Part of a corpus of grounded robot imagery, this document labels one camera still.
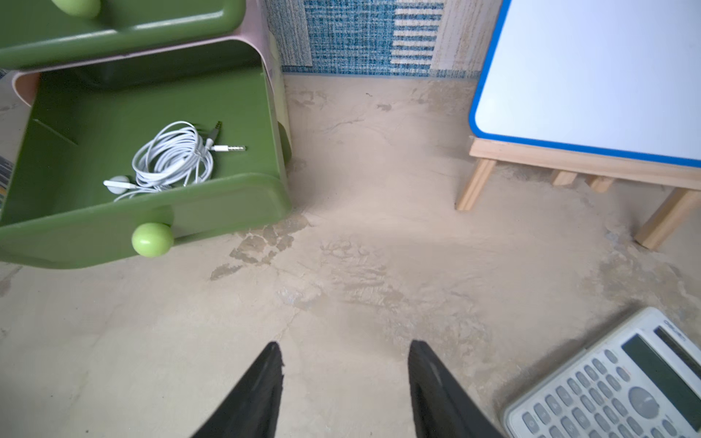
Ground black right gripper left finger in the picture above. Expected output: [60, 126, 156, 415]
[193, 341, 284, 438]

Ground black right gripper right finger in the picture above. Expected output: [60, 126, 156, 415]
[407, 339, 501, 438]

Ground green drawer cabinet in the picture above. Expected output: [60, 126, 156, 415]
[1, 1, 291, 269]

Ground grey calculator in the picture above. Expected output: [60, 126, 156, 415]
[501, 307, 700, 438]

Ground blue framed whiteboard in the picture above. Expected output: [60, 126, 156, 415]
[469, 1, 700, 168]

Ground white earphones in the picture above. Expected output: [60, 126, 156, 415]
[102, 120, 246, 201]

